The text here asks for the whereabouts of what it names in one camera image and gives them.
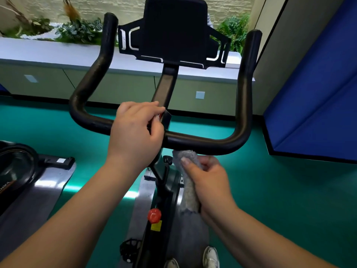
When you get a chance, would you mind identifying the person's right hand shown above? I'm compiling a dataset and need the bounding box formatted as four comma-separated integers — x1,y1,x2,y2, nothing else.
180,155,238,222

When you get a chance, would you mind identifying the person's left hand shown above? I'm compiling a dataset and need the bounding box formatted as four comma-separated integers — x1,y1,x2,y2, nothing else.
106,100,167,176

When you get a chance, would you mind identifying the grey cleaning cloth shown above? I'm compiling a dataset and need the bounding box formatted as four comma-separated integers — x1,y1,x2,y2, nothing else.
172,149,204,214

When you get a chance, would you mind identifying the person's left forearm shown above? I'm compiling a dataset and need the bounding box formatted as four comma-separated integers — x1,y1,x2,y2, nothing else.
0,159,140,268

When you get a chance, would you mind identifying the person's right forearm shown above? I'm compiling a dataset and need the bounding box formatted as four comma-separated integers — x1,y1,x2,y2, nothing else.
200,206,340,268

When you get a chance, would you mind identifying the black exercise bike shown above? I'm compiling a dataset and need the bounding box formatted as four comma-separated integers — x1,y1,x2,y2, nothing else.
117,167,210,268
0,162,77,260

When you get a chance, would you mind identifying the long cabinet with grey top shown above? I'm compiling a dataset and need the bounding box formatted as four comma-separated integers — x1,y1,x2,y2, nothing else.
0,37,255,117

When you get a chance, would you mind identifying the red round knob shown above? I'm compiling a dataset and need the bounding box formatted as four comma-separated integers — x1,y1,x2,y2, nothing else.
147,208,162,224

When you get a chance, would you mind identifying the black tablet holder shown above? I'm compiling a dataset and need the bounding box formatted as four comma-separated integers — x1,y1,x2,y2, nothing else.
117,0,232,129

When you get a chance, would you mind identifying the variegated leaf plant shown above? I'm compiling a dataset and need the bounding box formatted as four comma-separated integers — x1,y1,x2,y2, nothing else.
54,17,104,45

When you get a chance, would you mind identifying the white plastic tray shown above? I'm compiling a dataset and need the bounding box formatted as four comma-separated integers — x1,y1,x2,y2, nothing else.
226,51,242,68

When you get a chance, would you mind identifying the tall thin stemmed fern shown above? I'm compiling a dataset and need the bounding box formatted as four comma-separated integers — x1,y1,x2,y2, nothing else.
60,0,82,23

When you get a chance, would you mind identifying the patch of white pebbles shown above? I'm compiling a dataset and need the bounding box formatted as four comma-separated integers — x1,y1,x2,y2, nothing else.
21,22,62,41

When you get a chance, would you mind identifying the small leafy green plant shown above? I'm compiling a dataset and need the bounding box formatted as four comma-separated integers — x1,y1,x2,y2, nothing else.
29,16,55,35

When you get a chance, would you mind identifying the large bushy fern plant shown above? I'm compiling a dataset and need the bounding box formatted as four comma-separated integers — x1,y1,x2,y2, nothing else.
216,12,251,55

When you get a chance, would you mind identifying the green moss mat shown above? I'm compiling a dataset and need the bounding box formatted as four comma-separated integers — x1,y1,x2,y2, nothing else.
3,25,102,45

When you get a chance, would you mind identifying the dry brown branch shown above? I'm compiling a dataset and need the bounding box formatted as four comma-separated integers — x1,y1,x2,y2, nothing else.
0,0,33,28

